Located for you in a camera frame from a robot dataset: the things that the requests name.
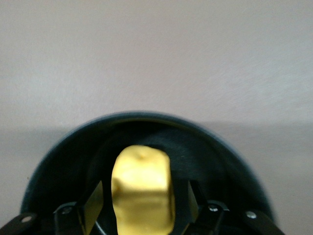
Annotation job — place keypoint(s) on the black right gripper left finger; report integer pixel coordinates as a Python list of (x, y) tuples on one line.
[(93, 210)]

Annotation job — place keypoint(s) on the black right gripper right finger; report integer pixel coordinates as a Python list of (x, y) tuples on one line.
[(190, 203)]

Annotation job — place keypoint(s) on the yellow potato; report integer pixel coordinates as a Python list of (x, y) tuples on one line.
[(141, 183)]

